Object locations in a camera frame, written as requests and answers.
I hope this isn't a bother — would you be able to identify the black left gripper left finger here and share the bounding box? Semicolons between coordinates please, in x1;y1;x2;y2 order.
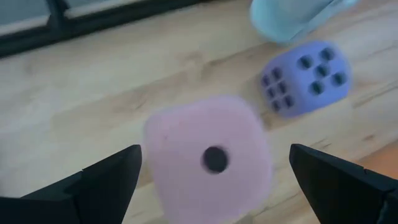
0;144;143;224

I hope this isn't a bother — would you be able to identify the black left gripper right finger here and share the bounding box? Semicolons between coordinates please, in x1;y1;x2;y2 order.
289;143;398;224

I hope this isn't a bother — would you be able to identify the pink foam die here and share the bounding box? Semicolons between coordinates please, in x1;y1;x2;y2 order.
142;95;274;224

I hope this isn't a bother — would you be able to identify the purple foam die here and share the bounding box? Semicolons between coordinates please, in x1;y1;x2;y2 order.
259;40;354;119

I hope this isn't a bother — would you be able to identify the white cylinder container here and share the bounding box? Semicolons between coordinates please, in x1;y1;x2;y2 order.
248;0;358;44

